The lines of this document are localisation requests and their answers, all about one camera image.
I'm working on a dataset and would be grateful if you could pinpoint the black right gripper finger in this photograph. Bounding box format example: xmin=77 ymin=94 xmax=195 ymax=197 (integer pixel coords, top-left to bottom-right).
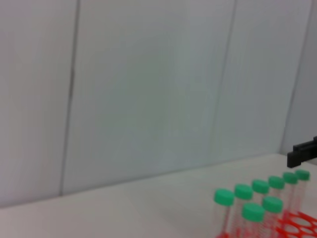
xmin=286 ymin=135 xmax=317 ymax=169

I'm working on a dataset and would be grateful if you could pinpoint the green-capped clear test tube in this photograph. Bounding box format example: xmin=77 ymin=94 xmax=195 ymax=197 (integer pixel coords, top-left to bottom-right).
xmin=234 ymin=183 xmax=254 ymax=224
xmin=213 ymin=188 xmax=235 ymax=238
xmin=241 ymin=202 xmax=266 ymax=238
xmin=282 ymin=172 xmax=299 ymax=214
xmin=268 ymin=175 xmax=285 ymax=199
xmin=252 ymin=179 xmax=270 ymax=199
xmin=295 ymin=169 xmax=311 ymax=214
xmin=262 ymin=196 xmax=284 ymax=234

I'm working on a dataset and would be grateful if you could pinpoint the orange test tube rack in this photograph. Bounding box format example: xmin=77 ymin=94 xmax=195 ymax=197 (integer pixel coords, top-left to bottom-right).
xmin=215 ymin=210 xmax=317 ymax=238

